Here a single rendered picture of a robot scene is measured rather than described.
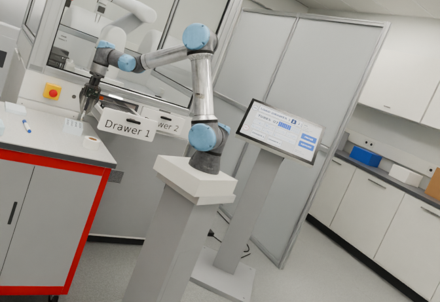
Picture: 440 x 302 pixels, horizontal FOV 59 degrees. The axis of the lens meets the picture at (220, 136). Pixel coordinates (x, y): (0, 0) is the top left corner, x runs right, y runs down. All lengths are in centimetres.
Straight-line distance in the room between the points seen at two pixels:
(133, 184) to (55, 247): 79
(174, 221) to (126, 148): 72
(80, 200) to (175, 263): 51
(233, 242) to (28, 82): 159
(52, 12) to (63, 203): 94
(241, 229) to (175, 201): 94
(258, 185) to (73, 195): 127
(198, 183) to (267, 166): 100
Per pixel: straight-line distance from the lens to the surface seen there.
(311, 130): 257
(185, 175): 168
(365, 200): 440
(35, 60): 217
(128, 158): 242
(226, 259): 277
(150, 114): 234
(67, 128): 194
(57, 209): 178
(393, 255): 421
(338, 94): 319
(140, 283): 203
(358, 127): 552
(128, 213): 259
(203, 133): 161
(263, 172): 256
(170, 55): 187
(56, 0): 215
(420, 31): 553
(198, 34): 166
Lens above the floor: 128
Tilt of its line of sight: 9 degrees down
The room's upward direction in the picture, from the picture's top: 22 degrees clockwise
